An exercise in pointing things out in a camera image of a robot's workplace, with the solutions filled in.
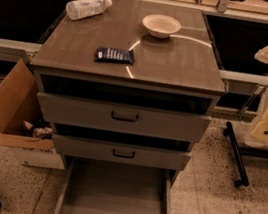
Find dark blue rxbar wrapper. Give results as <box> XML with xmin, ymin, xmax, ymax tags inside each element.
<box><xmin>94</xmin><ymin>47</ymin><xmax>135</xmax><ymax>65</ymax></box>

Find grey top drawer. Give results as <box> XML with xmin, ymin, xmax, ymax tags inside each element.
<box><xmin>37</xmin><ymin>92</ymin><xmax>211</xmax><ymax>142</ymax></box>

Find grey middle drawer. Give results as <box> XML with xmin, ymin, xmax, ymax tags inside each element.
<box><xmin>52</xmin><ymin>134</ymin><xmax>191</xmax><ymax>171</ymax></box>

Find grey drawer cabinet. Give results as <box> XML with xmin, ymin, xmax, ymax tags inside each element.
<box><xmin>31</xmin><ymin>0</ymin><xmax>226</xmax><ymax>179</ymax></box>

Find grey open bottom drawer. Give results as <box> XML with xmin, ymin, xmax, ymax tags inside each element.
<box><xmin>53</xmin><ymin>158</ymin><xmax>171</xmax><ymax>214</ymax></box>

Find black metal stand leg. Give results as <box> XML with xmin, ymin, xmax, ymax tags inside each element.
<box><xmin>223</xmin><ymin>121</ymin><xmax>250</xmax><ymax>188</ymax></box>

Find white paper bowl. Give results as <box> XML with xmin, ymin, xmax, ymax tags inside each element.
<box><xmin>142</xmin><ymin>14</ymin><xmax>181</xmax><ymax>39</ymax></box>

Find clear plastic water bottle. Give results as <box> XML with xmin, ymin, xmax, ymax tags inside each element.
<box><xmin>65</xmin><ymin>0</ymin><xmax>113</xmax><ymax>21</ymax></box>

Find crumpled items in box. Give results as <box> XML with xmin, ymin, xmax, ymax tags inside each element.
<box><xmin>23</xmin><ymin>121</ymin><xmax>53</xmax><ymax>139</ymax></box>

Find open cardboard box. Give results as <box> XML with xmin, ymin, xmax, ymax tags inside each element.
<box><xmin>0</xmin><ymin>60</ymin><xmax>64</xmax><ymax>170</ymax></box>

